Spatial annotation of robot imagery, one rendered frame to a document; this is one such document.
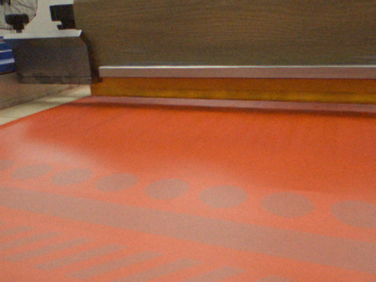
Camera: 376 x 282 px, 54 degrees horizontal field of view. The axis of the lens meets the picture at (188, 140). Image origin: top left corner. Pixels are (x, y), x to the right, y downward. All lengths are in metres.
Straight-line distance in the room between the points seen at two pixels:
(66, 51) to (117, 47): 0.05
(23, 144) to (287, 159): 0.19
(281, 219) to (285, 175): 0.04
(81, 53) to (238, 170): 0.23
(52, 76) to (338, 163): 0.30
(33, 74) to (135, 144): 0.20
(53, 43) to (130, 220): 0.27
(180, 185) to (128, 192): 0.03
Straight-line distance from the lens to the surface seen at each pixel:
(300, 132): 0.27
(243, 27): 0.32
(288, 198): 0.18
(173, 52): 0.35
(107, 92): 0.40
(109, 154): 0.24
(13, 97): 0.44
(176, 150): 0.24
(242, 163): 0.21
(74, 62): 0.39
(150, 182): 0.19
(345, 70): 0.30
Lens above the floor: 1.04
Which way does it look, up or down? 19 degrees down
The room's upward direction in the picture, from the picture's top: 3 degrees counter-clockwise
